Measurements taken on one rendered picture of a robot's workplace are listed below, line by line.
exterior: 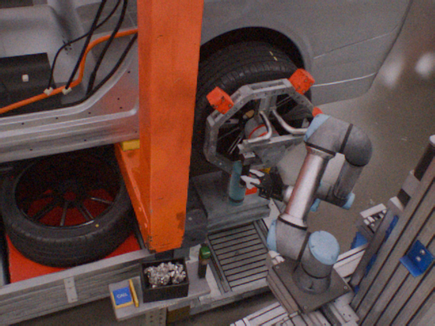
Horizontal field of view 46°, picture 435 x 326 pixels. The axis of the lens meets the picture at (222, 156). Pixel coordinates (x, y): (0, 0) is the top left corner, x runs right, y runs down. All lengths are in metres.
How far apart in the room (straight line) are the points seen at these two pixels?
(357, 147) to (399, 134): 2.29
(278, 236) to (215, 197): 1.17
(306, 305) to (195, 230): 0.86
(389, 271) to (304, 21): 1.22
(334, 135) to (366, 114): 2.38
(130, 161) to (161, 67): 0.98
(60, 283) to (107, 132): 0.73
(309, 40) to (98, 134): 1.11
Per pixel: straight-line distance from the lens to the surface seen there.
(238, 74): 2.34
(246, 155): 2.24
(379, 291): 1.99
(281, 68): 2.42
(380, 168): 3.82
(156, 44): 1.60
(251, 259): 2.99
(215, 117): 2.36
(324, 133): 1.87
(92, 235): 2.51
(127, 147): 2.59
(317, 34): 2.60
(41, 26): 3.07
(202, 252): 2.25
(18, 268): 2.74
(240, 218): 3.03
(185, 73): 1.70
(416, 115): 4.42
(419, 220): 1.69
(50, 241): 2.52
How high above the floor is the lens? 2.52
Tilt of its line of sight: 45 degrees down
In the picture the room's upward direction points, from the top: 9 degrees clockwise
